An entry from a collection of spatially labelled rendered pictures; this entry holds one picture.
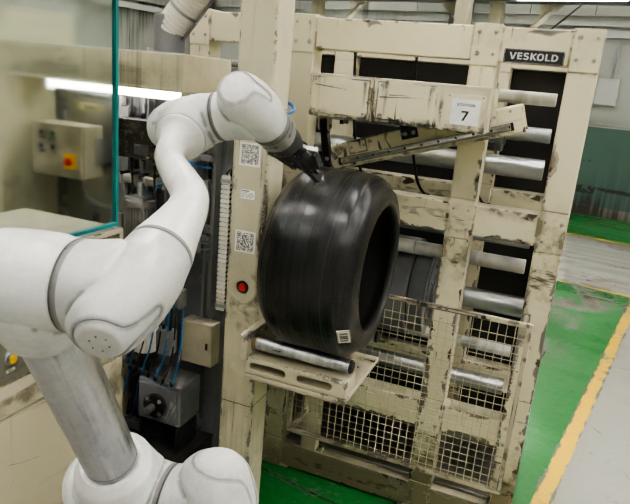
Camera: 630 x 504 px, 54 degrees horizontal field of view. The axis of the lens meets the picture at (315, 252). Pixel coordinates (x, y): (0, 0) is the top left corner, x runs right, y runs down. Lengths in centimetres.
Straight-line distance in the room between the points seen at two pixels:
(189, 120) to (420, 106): 101
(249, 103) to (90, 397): 59
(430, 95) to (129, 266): 144
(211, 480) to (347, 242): 80
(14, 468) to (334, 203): 114
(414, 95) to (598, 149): 900
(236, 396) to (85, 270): 152
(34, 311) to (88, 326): 10
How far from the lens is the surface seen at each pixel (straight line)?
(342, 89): 217
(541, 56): 237
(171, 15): 252
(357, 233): 178
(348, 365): 198
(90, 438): 116
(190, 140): 128
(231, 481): 127
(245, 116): 123
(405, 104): 211
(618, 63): 1107
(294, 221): 181
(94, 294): 81
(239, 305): 216
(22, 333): 93
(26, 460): 198
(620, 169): 1097
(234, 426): 237
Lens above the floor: 176
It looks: 16 degrees down
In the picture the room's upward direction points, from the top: 5 degrees clockwise
